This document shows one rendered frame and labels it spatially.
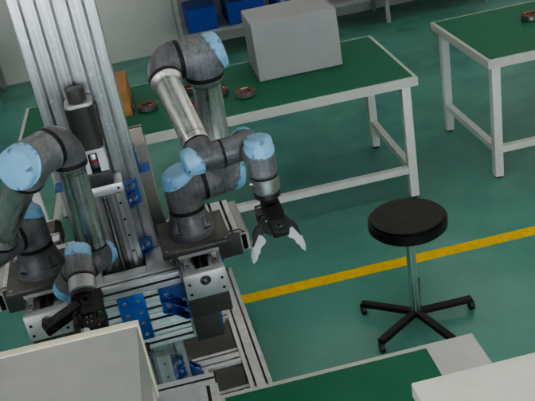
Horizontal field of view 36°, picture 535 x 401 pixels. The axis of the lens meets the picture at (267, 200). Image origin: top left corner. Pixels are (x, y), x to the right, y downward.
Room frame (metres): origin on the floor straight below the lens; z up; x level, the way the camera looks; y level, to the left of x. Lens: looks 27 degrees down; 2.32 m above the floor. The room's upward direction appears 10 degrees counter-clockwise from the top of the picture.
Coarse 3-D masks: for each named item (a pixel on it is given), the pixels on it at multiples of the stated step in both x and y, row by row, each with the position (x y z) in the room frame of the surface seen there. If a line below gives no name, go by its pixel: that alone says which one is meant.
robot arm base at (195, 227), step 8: (200, 208) 2.36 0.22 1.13; (176, 216) 2.35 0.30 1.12; (184, 216) 2.34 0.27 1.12; (192, 216) 2.34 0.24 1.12; (200, 216) 2.35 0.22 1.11; (208, 216) 2.38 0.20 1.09; (176, 224) 2.35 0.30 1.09; (184, 224) 2.34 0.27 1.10; (192, 224) 2.33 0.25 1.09; (200, 224) 2.34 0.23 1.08; (208, 224) 2.37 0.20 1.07; (176, 232) 2.35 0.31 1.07; (184, 232) 2.33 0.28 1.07; (192, 232) 2.33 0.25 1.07; (200, 232) 2.33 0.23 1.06; (208, 232) 2.34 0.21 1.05; (176, 240) 2.34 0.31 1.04; (184, 240) 2.33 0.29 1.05; (192, 240) 2.32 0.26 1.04
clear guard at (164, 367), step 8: (152, 352) 1.73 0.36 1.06; (160, 352) 1.73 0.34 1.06; (168, 352) 1.72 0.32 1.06; (176, 352) 1.79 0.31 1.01; (152, 360) 1.70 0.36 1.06; (160, 360) 1.69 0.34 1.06; (168, 360) 1.69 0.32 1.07; (176, 360) 1.69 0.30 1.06; (152, 368) 1.67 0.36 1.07; (160, 368) 1.66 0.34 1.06; (168, 368) 1.66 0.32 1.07; (176, 368) 1.65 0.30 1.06; (160, 376) 1.63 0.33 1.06; (168, 376) 1.63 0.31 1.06; (176, 376) 1.62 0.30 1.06
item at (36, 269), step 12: (24, 252) 2.27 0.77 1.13; (36, 252) 2.27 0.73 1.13; (48, 252) 2.29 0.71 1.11; (60, 252) 2.34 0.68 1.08; (24, 264) 2.27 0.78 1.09; (36, 264) 2.26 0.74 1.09; (48, 264) 2.27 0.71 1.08; (60, 264) 2.30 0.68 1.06; (24, 276) 2.26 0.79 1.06; (36, 276) 2.25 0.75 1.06; (48, 276) 2.26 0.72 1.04
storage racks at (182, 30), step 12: (336, 0) 7.96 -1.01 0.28; (348, 0) 7.88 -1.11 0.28; (360, 0) 7.82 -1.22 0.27; (372, 0) 8.35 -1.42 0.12; (384, 0) 7.88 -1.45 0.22; (180, 24) 7.66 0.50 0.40; (228, 24) 7.80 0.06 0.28; (240, 24) 7.72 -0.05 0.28; (180, 36) 7.66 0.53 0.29; (0, 72) 7.99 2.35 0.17
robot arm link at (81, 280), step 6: (72, 276) 1.96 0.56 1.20; (78, 276) 1.95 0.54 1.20; (84, 276) 1.95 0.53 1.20; (90, 276) 1.96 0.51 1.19; (72, 282) 1.94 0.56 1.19; (78, 282) 1.93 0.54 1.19; (84, 282) 1.93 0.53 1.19; (90, 282) 1.94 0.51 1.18; (72, 288) 1.93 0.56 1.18; (78, 288) 1.93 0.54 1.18
